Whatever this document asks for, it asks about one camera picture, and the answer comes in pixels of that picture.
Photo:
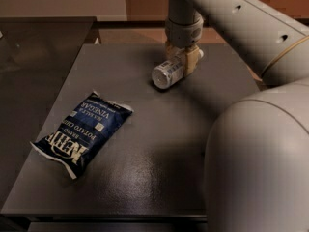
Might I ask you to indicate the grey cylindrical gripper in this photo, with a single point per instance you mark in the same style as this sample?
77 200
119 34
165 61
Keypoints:
183 33

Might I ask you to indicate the clear blue-label plastic bottle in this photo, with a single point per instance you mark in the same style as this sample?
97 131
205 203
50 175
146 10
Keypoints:
169 72

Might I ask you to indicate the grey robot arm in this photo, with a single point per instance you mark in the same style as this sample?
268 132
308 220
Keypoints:
257 154

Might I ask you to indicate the blue potato chips bag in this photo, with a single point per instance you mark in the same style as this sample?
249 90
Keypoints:
83 133

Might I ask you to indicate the dark side table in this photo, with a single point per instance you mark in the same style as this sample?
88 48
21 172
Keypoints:
35 58

